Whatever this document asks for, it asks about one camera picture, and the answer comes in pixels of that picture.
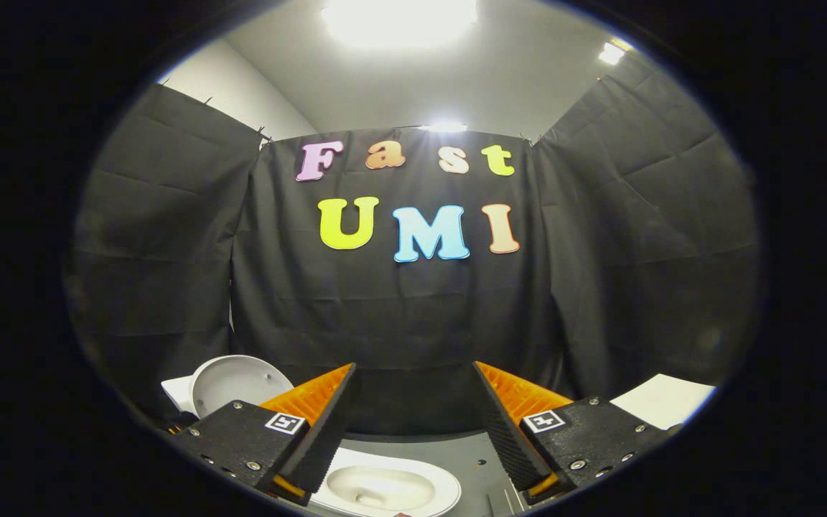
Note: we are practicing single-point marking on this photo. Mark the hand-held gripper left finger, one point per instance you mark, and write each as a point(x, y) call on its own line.
point(316, 438)

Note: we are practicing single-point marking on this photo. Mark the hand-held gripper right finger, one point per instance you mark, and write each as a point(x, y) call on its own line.
point(510, 438)

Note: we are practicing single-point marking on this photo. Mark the white toilet lid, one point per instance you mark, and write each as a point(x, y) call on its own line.
point(237, 380)

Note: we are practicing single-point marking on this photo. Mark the white toilet bowl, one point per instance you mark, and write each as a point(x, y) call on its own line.
point(442, 485)

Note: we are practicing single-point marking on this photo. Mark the black backdrop cloth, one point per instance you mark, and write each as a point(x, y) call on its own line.
point(399, 323)

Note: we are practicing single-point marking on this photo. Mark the white grey drawer cabinet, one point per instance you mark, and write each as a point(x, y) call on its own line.
point(665, 398)

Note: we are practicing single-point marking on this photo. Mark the bright ceiling light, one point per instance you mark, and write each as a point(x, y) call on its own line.
point(444, 127)

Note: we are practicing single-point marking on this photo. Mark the small ceiling spot light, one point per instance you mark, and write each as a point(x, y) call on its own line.
point(611, 53)

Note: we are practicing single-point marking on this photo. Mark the large ceiling light panel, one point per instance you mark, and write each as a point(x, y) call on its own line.
point(399, 21)

